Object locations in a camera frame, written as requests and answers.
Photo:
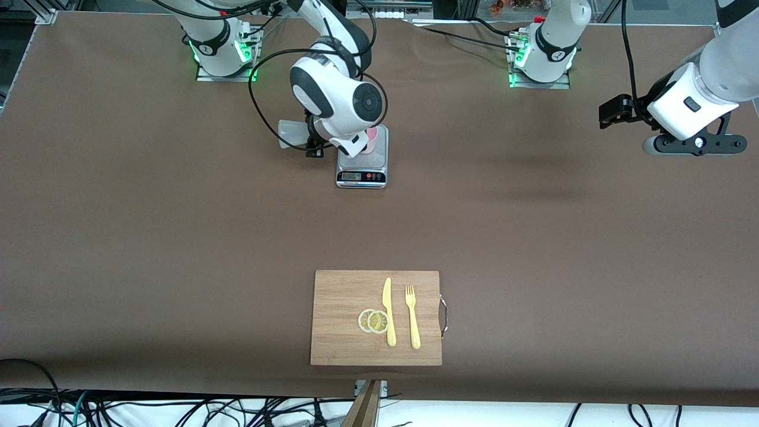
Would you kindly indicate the bamboo cutting board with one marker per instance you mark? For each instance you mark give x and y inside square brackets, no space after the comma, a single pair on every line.
[338,296]

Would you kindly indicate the yellow plastic knife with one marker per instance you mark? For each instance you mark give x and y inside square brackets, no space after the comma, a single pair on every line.
[386,296]

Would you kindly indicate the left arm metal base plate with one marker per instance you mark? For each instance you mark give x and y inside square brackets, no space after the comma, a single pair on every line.
[539,85]

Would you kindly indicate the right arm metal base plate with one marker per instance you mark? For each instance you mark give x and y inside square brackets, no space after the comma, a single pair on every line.
[228,77]

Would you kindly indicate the silver digital kitchen scale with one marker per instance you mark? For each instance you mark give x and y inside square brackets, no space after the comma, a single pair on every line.
[362,176]

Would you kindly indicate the aluminium frame profile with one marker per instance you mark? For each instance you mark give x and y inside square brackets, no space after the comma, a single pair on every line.
[46,16]

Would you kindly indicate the lemon slice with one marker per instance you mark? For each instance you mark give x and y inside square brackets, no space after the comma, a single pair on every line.
[378,322]
[362,321]

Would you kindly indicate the small metal bracket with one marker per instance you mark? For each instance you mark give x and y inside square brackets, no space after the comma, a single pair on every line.
[384,386]

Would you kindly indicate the translucent sauce bottle orange cap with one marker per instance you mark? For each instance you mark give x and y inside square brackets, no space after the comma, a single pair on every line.
[292,133]

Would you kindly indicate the wooden post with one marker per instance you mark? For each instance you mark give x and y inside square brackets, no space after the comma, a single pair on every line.
[366,409]

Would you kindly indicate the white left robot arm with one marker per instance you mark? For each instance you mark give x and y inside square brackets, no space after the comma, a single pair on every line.
[729,65]

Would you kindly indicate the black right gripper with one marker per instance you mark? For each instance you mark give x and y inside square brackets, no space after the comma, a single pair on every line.
[312,131]

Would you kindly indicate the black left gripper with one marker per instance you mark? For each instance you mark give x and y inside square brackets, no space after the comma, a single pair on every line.
[639,109]

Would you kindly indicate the white power strip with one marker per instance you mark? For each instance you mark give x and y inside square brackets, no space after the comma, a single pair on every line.
[388,14]

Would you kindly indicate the pink plastic cup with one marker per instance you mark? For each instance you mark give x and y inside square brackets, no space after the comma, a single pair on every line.
[372,139]

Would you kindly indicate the yellow plastic fork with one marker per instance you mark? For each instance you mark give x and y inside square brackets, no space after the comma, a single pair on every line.
[414,326]

